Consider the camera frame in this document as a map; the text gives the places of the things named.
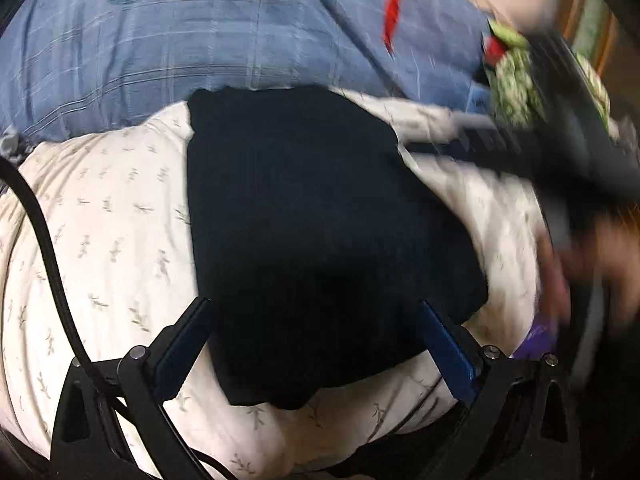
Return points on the white floral bedsheet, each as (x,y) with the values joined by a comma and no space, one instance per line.
(115,240)

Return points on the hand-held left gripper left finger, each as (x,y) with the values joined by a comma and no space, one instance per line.
(179,350)

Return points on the dark navy garment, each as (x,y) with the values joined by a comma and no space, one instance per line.
(320,240)

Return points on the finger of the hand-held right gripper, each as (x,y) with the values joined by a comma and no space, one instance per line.
(475,142)

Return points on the wooden frame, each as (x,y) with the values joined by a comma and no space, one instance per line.
(587,15)

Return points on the blue plaid blanket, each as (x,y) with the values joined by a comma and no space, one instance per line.
(225,45)

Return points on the person's right hand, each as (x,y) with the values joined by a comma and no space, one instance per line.
(590,265)

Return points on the green patterned cloth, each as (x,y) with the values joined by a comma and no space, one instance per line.
(515,80)

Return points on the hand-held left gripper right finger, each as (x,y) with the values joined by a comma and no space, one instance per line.
(449,355)

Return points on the purple cloth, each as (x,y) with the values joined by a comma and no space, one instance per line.
(536,340)

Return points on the grey patterned cloth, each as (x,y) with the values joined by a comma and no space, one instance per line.
(11,142)

